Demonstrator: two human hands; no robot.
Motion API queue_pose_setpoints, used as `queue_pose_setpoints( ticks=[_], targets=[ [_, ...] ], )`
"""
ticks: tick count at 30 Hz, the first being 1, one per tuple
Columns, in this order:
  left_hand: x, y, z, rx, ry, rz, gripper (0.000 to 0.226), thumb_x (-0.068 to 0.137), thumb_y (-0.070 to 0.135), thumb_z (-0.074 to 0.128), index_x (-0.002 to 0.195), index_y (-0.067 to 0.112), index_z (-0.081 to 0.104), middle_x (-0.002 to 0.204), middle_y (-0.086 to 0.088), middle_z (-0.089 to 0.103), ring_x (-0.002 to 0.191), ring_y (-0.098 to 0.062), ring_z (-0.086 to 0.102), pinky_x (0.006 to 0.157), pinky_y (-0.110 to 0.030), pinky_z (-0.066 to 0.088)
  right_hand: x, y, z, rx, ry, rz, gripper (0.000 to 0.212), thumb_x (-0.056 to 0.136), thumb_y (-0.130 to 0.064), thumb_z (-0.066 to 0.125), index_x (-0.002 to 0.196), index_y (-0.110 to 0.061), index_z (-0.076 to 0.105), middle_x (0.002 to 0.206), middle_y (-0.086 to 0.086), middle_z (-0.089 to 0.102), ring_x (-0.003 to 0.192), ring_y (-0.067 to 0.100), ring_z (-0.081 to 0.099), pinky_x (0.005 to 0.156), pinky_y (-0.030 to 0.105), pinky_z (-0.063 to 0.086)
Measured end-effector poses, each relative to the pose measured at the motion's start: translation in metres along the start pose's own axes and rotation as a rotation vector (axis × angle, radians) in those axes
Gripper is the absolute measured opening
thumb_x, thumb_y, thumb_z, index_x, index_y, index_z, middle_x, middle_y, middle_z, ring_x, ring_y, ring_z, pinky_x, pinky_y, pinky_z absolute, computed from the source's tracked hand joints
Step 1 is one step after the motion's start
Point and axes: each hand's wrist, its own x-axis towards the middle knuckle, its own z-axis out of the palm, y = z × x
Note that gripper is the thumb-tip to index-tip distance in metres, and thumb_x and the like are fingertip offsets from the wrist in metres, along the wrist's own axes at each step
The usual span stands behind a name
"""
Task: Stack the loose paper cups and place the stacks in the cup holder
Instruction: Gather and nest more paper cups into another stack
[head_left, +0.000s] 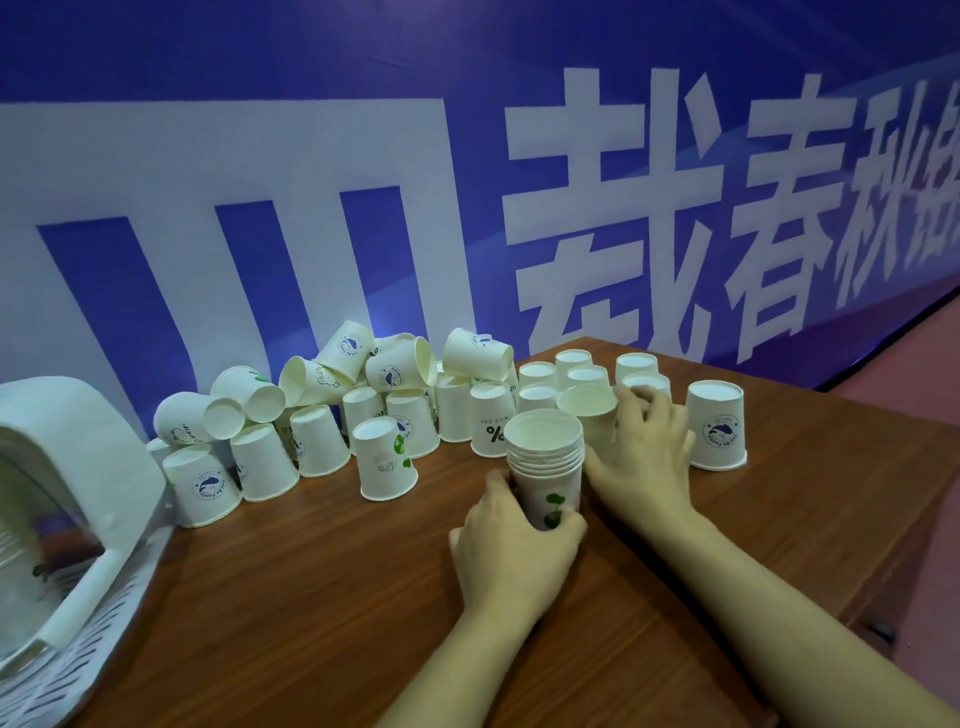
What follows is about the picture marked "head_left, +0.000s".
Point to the person's left hand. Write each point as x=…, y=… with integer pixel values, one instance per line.
x=517, y=570

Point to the person's right hand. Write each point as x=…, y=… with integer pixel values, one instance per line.
x=652, y=472

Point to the plain white paper cup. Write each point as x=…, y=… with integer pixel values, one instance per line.
x=589, y=405

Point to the nested stack of paper cups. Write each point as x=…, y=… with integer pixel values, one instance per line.
x=544, y=439

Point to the pile of paper cups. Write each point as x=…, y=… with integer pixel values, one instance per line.
x=262, y=465

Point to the white plastic storage box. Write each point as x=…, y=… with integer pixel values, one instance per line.
x=60, y=420

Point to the percent print white paper cup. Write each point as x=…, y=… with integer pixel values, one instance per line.
x=22, y=600

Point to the person's right forearm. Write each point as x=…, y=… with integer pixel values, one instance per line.
x=787, y=622

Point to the person's left forearm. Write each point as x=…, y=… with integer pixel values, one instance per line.
x=457, y=675

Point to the brown wooden table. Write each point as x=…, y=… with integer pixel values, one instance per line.
x=300, y=615

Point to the brown drawer cabinet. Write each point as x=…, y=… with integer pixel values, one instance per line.
x=907, y=600

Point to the white slotted drain tray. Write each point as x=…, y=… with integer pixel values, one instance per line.
x=105, y=630

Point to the blue white backdrop banner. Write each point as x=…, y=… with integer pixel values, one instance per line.
x=112, y=150

